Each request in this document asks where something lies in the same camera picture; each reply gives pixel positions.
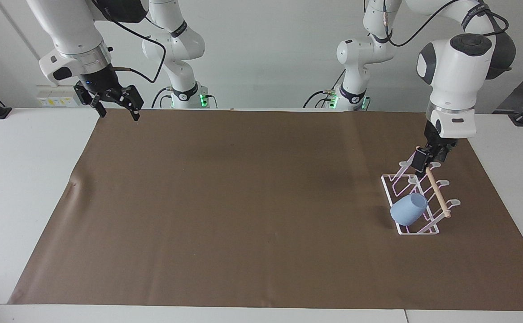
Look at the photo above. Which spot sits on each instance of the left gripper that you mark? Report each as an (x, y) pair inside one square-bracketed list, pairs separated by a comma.
[(431, 134)]

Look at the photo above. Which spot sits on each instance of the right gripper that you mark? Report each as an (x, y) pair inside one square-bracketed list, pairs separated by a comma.
[(100, 80)]

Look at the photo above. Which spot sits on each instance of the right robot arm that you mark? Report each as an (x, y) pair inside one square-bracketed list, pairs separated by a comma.
[(71, 31)]

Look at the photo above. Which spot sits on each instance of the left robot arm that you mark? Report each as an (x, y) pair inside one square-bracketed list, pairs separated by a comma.
[(456, 67)]

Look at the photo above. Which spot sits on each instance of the light blue cup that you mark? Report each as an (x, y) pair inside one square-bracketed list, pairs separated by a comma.
[(407, 210)]

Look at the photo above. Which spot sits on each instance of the white wall socket strip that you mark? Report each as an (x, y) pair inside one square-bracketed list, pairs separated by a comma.
[(57, 96)]

